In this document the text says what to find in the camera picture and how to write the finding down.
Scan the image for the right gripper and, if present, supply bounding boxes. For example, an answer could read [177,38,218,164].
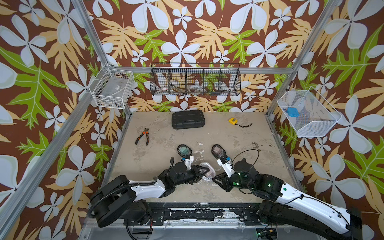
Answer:
[210,170,255,192]

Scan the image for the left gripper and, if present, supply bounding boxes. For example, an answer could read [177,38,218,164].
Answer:
[173,164,209,187]

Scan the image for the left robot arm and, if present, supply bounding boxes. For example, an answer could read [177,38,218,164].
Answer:
[87,162,210,228]

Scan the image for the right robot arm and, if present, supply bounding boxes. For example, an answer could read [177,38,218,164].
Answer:
[213,157,363,240]

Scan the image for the black hard case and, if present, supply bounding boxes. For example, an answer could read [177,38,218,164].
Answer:
[172,110,206,130]

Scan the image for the yellow tape measure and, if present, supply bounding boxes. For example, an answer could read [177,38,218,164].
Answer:
[229,118,253,128]

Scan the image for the orange black pliers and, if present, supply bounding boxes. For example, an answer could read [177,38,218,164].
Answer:
[135,128,150,146]

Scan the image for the blue object in basket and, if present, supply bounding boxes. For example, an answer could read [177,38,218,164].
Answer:
[286,107,300,118]

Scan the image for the white mesh basket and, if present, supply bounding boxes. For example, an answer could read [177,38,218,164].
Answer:
[278,87,342,138]

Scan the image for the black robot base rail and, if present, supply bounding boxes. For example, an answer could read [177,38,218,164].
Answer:
[120,201,277,226]

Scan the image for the black wire basket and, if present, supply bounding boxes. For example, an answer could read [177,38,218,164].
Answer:
[149,63,242,96]

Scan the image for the white wire basket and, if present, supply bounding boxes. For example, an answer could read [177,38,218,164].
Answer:
[90,64,136,110]

